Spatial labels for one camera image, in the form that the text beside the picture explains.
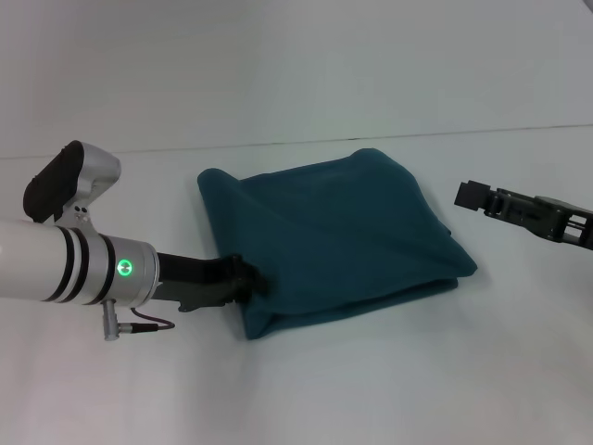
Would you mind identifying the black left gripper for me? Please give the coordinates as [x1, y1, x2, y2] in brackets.
[151, 250, 271, 314]

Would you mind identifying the teal t-shirt with FREE print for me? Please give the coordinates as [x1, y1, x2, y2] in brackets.
[196, 146, 479, 342]

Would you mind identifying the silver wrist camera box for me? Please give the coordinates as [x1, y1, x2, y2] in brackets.
[22, 140, 123, 225]

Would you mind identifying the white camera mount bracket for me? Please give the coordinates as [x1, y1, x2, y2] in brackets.
[57, 189, 108, 233]

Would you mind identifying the silver metal cable connector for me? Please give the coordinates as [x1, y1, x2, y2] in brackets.
[100, 299, 122, 343]

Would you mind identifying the dark red left gripper cable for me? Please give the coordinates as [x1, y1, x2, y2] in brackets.
[120, 307, 177, 333]

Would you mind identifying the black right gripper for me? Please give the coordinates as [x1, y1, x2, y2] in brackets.
[453, 178, 593, 252]

